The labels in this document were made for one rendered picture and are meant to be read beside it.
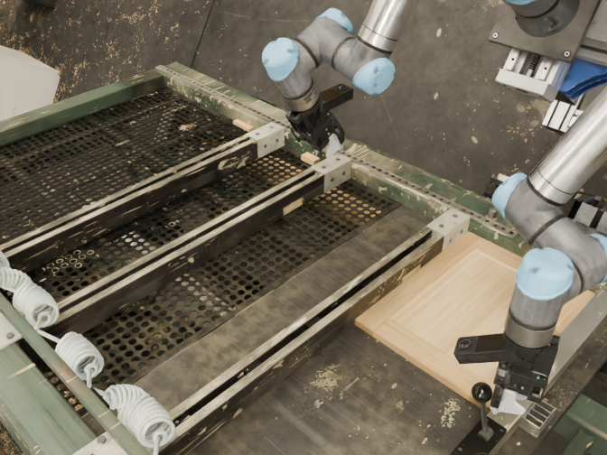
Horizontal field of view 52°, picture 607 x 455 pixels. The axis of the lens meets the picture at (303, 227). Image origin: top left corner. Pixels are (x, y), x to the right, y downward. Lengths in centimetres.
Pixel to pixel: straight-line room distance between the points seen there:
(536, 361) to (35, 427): 89
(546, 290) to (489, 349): 18
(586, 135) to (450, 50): 198
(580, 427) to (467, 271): 46
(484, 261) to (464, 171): 113
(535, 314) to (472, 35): 207
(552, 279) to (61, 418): 89
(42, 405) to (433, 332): 84
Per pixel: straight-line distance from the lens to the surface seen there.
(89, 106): 256
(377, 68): 122
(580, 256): 106
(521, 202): 110
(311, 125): 141
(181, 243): 167
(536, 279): 98
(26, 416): 133
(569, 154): 105
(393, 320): 152
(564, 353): 151
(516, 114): 279
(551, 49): 169
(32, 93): 503
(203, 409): 128
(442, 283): 164
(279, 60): 127
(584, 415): 152
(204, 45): 394
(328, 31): 131
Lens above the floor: 258
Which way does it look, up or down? 53 degrees down
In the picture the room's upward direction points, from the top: 84 degrees counter-clockwise
